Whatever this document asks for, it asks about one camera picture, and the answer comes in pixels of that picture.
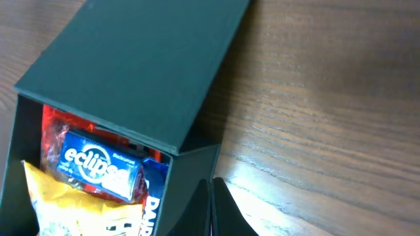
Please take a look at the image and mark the dark green gift box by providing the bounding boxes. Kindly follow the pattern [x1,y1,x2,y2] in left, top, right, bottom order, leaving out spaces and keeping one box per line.
[1,0,249,235]

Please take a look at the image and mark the Dairy Milk chocolate bar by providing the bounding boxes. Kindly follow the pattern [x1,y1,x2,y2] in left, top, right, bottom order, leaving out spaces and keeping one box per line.
[139,158,169,236]

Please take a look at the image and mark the yellow Hacks candy bag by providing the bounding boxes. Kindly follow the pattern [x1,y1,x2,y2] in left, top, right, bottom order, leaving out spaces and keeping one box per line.
[22,161,142,236]

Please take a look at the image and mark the red Hacks candy bag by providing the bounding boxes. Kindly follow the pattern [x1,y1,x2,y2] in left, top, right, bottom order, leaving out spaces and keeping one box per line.
[41,105,165,204]

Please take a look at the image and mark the blue Eclipse mints box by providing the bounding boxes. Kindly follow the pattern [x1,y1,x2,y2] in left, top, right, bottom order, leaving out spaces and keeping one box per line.
[56,131,141,203]

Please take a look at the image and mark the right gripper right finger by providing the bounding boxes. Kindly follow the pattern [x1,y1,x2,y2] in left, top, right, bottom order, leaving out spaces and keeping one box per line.
[211,177,258,236]

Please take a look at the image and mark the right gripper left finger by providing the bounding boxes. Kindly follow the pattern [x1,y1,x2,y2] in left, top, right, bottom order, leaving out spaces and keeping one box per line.
[167,179,211,236]

